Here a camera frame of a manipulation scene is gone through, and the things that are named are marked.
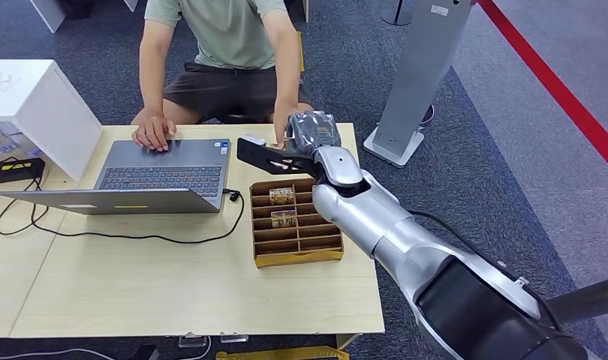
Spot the person's right hand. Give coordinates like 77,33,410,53
131,115,177,152

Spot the brown divided card holder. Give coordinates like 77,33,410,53
249,178,345,269

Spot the red barrier band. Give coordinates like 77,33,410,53
477,0,608,180

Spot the white furniture panel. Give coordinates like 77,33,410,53
29,0,66,34

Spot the black power adapter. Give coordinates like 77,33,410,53
0,157,47,184

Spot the person's left hand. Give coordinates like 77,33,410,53
272,101,315,150

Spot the person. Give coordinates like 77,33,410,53
130,0,316,152

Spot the black stool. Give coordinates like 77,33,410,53
216,112,272,125

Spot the grey kiosk stand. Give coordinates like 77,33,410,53
363,0,477,169

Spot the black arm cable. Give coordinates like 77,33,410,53
408,209,564,332

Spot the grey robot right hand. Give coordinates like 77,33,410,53
285,110,343,157

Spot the grey laptop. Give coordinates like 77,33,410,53
0,139,231,215

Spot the white cable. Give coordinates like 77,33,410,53
0,337,213,360

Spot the chrome stanchion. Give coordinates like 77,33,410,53
547,275,608,328

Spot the black laptop cable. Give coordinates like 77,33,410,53
0,176,246,245

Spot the white cabinet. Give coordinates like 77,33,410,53
0,59,104,181

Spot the dark round stanchion base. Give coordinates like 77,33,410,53
381,0,414,27

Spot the yellow floor tape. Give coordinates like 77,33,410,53
215,346,351,360

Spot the black camera bracket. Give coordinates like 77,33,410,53
236,135,326,181

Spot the yellow strip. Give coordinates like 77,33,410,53
296,30,306,74

